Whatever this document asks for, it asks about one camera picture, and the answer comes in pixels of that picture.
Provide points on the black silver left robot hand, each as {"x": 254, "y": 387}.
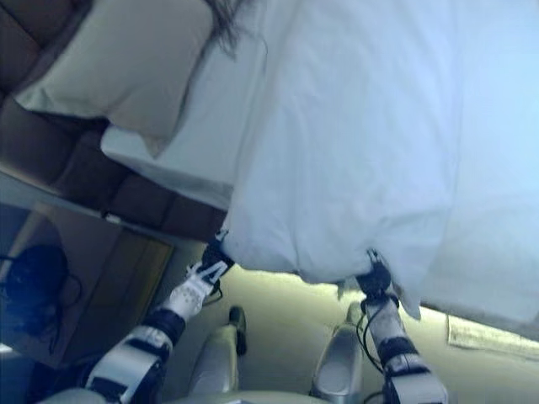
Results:
{"x": 215, "y": 261}

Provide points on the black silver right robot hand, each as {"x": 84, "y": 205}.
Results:
{"x": 375, "y": 280}

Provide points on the white duvet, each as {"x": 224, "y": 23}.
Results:
{"x": 358, "y": 147}

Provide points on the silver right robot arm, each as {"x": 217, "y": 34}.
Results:
{"x": 400, "y": 349}

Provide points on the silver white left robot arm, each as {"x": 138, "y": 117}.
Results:
{"x": 139, "y": 345}

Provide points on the grey-green rounded object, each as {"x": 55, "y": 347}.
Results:
{"x": 219, "y": 357}

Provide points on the wooden nightstand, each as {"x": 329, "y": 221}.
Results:
{"x": 118, "y": 273}

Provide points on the silver robot torso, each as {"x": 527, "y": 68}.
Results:
{"x": 252, "y": 399}

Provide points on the large beige pillow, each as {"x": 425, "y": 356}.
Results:
{"x": 126, "y": 71}

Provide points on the woven cushion with long fringe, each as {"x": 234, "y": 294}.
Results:
{"x": 229, "y": 21}

